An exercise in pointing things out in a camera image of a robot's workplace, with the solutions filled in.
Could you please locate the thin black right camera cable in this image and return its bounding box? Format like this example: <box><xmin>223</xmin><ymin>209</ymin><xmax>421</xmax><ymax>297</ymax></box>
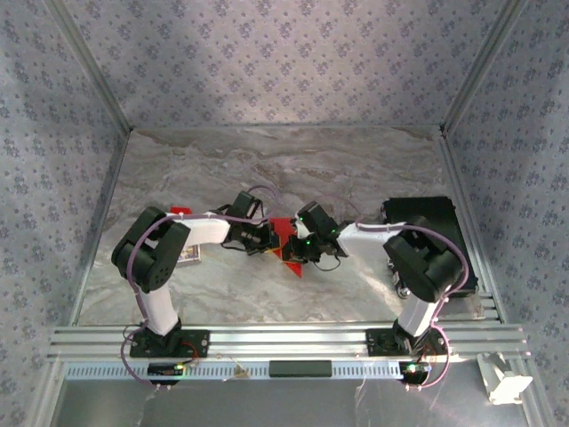
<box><xmin>313</xmin><ymin>253</ymin><xmax>342</xmax><ymax>273</ymax></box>

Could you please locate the small blue yellow card box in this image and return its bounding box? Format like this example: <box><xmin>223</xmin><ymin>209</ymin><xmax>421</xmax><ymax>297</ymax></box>
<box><xmin>180</xmin><ymin>245</ymin><xmax>203</xmax><ymax>267</ymax></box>

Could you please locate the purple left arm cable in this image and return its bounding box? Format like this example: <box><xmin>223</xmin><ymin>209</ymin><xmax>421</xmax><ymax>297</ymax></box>
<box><xmin>122</xmin><ymin>184</ymin><xmax>281</xmax><ymax>392</ymax></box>

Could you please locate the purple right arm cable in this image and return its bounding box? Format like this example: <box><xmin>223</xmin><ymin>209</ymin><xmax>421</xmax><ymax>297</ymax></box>
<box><xmin>317</xmin><ymin>195</ymin><xmax>470</xmax><ymax>392</ymax></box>

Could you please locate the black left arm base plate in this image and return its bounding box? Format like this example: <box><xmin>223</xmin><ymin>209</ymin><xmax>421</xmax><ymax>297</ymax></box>
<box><xmin>129</xmin><ymin>329</ymin><xmax>211</xmax><ymax>359</ymax></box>

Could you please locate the thin black camera cable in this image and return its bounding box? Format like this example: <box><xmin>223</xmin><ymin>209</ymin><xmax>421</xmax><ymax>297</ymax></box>
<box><xmin>313</xmin><ymin>253</ymin><xmax>342</xmax><ymax>273</ymax></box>
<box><xmin>221</xmin><ymin>239</ymin><xmax>251</xmax><ymax>257</ymax></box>

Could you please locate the aluminium frame post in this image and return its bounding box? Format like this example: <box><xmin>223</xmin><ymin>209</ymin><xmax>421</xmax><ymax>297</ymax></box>
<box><xmin>439</xmin><ymin>0</ymin><xmax>533</xmax><ymax>133</ymax></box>
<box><xmin>46</xmin><ymin>0</ymin><xmax>134</xmax><ymax>131</ymax></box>

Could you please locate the aluminium table side bar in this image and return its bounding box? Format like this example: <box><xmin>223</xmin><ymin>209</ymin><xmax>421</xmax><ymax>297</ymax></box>
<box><xmin>69</xmin><ymin>128</ymin><xmax>133</xmax><ymax>328</ymax></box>
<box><xmin>437</xmin><ymin>131</ymin><xmax>508</xmax><ymax>324</ymax></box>

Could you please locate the black flat case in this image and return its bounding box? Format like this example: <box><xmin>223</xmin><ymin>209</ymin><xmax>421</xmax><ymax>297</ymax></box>
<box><xmin>381</xmin><ymin>195</ymin><xmax>480</xmax><ymax>300</ymax></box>

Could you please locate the white plastic bracket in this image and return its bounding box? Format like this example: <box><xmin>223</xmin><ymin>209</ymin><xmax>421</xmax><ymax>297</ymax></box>
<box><xmin>477</xmin><ymin>352</ymin><xmax>533</xmax><ymax>406</ymax></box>

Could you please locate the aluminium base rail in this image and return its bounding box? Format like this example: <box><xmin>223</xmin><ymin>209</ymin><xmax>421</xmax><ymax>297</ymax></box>
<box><xmin>46</xmin><ymin>323</ymin><xmax>533</xmax><ymax>362</ymax></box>

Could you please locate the thin black left camera cable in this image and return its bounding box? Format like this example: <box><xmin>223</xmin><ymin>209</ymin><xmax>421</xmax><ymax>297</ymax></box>
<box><xmin>221</xmin><ymin>239</ymin><xmax>251</xmax><ymax>257</ymax></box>

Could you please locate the slotted grey cable duct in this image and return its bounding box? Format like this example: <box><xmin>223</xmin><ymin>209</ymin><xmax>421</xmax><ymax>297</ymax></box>
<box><xmin>64</xmin><ymin>360</ymin><xmax>410</xmax><ymax>380</ymax></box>

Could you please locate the red square paper sheet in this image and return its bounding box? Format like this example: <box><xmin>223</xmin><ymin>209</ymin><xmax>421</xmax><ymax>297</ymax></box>
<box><xmin>265</xmin><ymin>216</ymin><xmax>309</xmax><ymax>279</ymax></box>

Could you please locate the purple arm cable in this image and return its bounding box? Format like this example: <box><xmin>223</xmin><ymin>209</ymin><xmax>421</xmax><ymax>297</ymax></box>
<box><xmin>122</xmin><ymin>184</ymin><xmax>281</xmax><ymax>392</ymax></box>
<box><xmin>317</xmin><ymin>195</ymin><xmax>470</xmax><ymax>392</ymax></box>

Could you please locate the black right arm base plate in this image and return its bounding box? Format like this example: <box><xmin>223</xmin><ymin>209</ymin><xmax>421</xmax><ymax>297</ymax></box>
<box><xmin>365</xmin><ymin>328</ymin><xmax>448</xmax><ymax>357</ymax></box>

